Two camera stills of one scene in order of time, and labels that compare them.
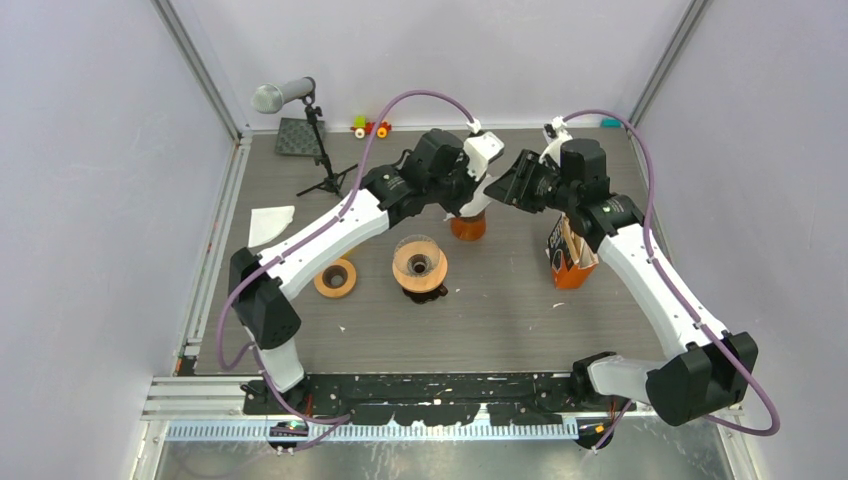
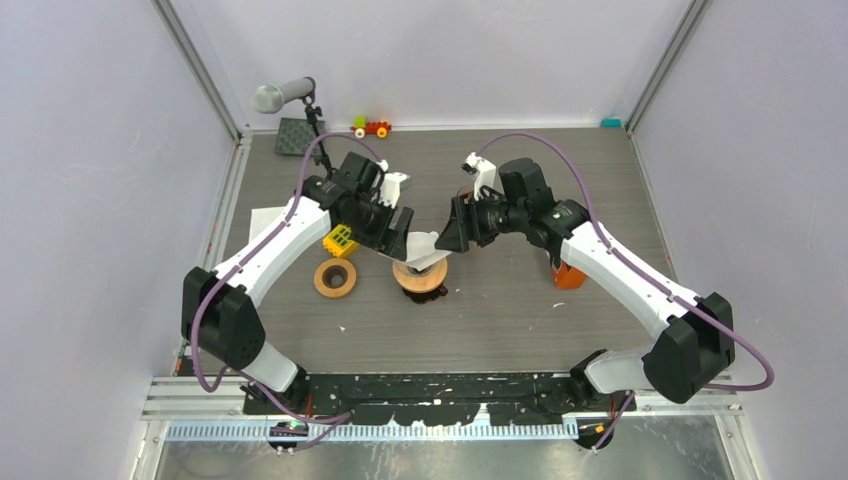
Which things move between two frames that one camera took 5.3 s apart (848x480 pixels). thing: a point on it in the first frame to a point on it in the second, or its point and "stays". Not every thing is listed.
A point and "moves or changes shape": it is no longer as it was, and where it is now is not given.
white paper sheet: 267,223 stays
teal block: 610,123 stays
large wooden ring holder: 420,266 stays
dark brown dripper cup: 423,297 stays
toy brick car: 363,128 stays
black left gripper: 470,181 to 387,241
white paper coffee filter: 479,201 moves or changes shape
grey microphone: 269,98 stays
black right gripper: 510,189 to 464,225
